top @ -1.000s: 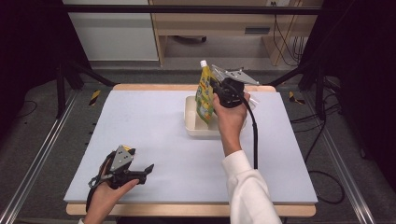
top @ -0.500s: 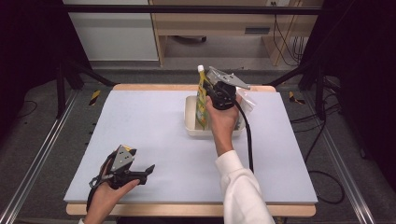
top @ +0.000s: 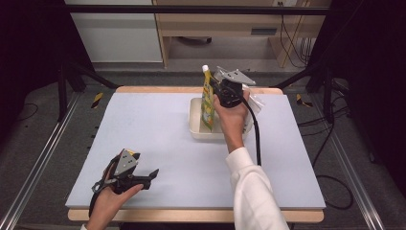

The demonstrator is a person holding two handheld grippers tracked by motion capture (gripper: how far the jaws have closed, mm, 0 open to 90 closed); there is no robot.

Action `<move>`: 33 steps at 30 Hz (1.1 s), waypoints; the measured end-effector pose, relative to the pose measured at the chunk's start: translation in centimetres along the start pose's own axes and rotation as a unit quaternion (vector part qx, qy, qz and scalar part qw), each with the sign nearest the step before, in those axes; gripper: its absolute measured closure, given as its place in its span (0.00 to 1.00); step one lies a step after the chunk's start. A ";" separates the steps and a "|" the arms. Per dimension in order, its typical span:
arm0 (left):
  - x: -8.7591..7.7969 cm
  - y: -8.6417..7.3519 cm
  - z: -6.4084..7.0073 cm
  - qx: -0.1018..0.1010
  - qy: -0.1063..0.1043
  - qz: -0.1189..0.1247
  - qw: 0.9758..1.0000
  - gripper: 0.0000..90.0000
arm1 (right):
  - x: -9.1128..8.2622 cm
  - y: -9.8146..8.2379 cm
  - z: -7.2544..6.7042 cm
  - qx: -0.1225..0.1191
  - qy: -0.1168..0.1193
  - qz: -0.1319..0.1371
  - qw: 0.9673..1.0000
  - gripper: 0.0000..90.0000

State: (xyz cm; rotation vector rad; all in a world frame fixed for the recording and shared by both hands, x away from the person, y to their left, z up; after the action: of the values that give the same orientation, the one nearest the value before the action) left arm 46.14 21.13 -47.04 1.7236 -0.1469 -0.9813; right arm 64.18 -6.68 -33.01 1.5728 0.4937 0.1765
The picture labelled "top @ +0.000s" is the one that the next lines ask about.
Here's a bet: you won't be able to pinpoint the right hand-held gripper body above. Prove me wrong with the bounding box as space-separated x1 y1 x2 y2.
213 65 257 108

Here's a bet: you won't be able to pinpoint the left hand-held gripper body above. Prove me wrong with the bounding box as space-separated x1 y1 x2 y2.
91 148 151 196

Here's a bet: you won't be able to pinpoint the yellow green spout pouch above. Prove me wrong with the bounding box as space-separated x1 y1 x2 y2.
200 64 216 132

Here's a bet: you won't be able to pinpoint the white plastic divided container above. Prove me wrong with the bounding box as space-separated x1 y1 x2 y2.
188 97 255 141

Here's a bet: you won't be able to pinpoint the person's right hand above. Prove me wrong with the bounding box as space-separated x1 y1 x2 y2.
213 90 251 153

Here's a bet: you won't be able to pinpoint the person's left hand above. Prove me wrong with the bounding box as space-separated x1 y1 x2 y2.
85 166 145 230

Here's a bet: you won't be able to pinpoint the pale blue table mat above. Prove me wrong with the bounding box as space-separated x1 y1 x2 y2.
65 92 327 210

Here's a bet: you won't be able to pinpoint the grey rectangular panel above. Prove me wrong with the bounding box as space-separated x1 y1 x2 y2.
250 28 278 36

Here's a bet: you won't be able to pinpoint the wooden table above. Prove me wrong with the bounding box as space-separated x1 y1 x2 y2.
67 85 325 223

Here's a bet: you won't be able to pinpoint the light wooden desk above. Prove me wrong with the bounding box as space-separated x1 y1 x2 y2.
152 0 333 69

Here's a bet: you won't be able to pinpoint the black metal stand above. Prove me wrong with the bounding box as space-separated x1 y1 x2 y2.
274 63 336 124
56 60 120 123

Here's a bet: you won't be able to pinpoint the white cabinet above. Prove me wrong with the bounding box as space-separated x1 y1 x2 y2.
63 0 164 64

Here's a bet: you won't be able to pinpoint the black curtain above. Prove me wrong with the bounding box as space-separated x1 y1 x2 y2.
0 0 95 147
307 0 406 193

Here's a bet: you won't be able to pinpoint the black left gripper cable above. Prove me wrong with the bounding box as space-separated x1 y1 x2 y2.
88 154 119 219

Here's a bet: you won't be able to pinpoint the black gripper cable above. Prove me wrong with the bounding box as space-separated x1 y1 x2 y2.
88 154 119 219
240 95 354 211

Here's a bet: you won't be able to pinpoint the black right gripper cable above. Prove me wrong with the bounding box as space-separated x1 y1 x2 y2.
240 95 354 211

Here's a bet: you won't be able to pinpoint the black hanging desk cables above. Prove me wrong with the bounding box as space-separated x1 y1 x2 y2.
279 1 313 69

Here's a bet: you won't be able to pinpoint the black horizontal frame bar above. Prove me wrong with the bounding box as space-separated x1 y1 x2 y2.
61 4 331 16

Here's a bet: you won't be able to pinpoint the aluminium floor rail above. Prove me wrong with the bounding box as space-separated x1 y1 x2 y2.
310 94 386 230
0 92 80 230

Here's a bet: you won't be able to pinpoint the thin black floor cable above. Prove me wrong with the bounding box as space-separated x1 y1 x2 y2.
17 103 39 123

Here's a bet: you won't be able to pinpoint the black floor cables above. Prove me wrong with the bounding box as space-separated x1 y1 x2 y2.
296 95 350 154

